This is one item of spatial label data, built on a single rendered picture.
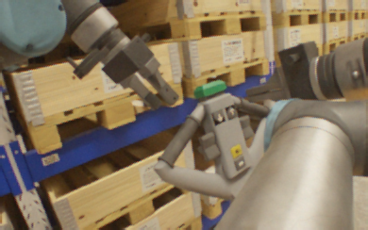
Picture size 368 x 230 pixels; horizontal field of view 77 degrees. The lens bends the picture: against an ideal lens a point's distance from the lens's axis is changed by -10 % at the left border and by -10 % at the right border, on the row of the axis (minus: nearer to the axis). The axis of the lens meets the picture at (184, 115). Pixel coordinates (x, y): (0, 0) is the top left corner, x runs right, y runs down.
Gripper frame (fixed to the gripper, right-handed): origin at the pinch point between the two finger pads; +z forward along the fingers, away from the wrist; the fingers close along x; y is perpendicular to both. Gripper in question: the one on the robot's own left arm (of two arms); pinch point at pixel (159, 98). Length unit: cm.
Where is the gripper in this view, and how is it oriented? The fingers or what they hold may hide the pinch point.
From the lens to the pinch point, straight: 56.1
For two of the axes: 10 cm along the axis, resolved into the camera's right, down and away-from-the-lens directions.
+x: -5.7, 1.2, 8.1
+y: 5.1, -7.2, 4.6
